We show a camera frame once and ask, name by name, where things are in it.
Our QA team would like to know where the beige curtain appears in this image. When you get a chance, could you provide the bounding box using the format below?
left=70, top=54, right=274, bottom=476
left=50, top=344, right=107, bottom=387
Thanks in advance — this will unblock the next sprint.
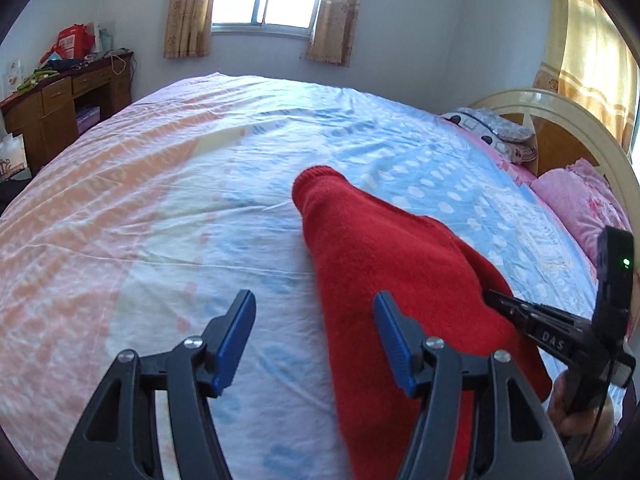
left=163, top=0, right=214, bottom=58
left=306, top=0, right=360, bottom=67

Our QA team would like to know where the pink floral pillow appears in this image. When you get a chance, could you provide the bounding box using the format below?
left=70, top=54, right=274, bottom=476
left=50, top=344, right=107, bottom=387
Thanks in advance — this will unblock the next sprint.
left=530, top=158, right=632, bottom=263

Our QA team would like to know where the cream wooden headboard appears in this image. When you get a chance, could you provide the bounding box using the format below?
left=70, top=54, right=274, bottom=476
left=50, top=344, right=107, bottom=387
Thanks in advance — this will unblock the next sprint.
left=472, top=89, right=639, bottom=230

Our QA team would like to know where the blue pink polka-dot bedsheet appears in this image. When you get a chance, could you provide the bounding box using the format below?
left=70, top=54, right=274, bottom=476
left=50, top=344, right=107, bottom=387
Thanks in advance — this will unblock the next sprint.
left=1, top=74, right=597, bottom=479

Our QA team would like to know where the red gift bag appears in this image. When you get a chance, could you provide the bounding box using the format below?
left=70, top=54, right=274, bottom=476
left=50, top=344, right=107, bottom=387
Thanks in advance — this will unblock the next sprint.
left=39, top=24, right=96, bottom=64

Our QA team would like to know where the brown wooden desk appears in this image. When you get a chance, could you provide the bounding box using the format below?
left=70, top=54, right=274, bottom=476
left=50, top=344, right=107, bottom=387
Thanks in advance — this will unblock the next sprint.
left=1, top=49, right=134, bottom=174

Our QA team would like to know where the right beige curtain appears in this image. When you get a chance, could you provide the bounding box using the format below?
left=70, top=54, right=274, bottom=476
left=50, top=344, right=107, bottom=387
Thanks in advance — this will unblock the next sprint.
left=306, top=0, right=360, bottom=67

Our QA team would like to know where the yellow side curtain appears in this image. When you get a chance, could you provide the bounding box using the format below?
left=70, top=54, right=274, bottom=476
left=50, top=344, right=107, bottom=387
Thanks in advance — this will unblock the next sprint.
left=534, top=0, right=639, bottom=153

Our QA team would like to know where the white paper bag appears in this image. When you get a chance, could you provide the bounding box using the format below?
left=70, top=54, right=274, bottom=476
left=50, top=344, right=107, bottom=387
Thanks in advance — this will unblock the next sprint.
left=0, top=134, right=28, bottom=181

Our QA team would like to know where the left beige curtain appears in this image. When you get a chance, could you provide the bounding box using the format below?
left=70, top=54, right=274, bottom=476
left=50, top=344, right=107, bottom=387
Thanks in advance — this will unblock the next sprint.
left=163, top=0, right=214, bottom=58

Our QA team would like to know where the black camera box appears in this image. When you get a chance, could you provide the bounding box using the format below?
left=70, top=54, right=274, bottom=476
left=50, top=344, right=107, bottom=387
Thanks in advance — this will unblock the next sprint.
left=591, top=226, right=634, bottom=352

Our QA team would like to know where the red knitted sweater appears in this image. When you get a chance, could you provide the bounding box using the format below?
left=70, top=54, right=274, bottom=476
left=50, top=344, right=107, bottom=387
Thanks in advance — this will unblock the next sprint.
left=292, top=166, right=552, bottom=479

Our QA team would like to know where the grey patterned pillow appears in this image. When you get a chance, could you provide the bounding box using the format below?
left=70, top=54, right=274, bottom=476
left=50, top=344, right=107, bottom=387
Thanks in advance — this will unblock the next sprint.
left=442, top=107, right=538, bottom=164

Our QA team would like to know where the person's right hand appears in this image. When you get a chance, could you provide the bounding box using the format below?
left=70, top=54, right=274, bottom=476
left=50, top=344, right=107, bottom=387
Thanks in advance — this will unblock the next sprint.
left=547, top=372, right=615, bottom=441

